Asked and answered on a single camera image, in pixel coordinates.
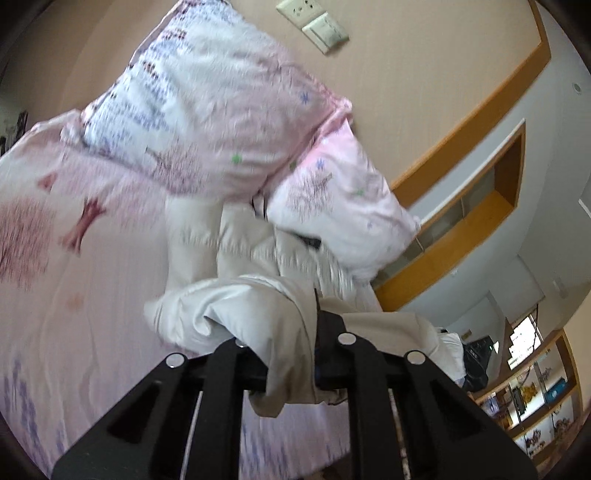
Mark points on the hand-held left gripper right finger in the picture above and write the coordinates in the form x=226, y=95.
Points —
x=332, y=341

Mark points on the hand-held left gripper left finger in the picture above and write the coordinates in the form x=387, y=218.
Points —
x=226, y=369

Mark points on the cream puffer jacket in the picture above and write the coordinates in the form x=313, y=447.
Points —
x=258, y=295

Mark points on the pink floral pillow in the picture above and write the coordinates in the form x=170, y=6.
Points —
x=341, y=207

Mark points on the black plastic bag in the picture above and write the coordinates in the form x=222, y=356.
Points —
x=478, y=364

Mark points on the pink floral bed sheet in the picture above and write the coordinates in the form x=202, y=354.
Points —
x=69, y=277

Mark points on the glass window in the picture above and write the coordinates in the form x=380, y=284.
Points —
x=524, y=339

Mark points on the wooden display shelf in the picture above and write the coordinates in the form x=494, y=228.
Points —
x=545, y=397

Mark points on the white floral pillow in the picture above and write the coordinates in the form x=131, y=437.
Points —
x=207, y=92

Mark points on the wooden wall niche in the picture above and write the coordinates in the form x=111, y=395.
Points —
x=461, y=240

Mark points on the beige wall light switch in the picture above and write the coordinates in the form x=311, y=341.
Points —
x=325, y=32

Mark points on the beige wall socket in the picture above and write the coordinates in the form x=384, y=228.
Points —
x=300, y=7

